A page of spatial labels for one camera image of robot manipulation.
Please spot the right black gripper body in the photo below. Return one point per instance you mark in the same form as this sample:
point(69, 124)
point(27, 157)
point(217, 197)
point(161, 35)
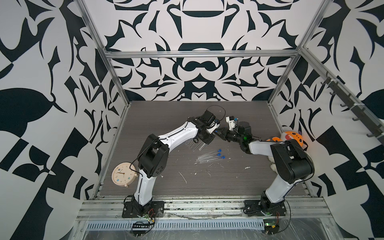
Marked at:
point(235, 136)

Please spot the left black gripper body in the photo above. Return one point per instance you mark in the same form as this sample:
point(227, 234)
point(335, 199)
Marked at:
point(207, 137)

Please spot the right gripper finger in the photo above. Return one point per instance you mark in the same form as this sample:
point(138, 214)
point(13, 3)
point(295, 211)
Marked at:
point(222, 130)
point(223, 135)

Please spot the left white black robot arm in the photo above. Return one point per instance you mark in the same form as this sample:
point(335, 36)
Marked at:
point(153, 156)

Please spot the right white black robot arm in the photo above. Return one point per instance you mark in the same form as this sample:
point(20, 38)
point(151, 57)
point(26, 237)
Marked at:
point(290, 161)

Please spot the test tube front most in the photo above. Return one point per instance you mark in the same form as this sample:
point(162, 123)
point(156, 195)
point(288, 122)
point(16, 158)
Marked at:
point(211, 159)

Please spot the orange shark plush toy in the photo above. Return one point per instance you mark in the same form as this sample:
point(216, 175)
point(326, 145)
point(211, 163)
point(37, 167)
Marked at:
point(289, 135)

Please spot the beige round alarm clock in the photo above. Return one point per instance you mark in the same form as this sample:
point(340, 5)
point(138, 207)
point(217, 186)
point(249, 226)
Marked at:
point(124, 174)

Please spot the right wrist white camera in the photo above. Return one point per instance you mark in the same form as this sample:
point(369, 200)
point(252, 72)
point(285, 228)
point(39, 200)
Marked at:
point(232, 122)

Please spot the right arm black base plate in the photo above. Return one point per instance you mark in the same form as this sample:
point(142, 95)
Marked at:
point(262, 208)

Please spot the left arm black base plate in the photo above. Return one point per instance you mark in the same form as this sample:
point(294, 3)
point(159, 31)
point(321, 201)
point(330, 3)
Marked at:
point(142, 208)

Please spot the aluminium frame front rail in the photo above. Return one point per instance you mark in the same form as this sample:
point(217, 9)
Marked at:
point(201, 207)

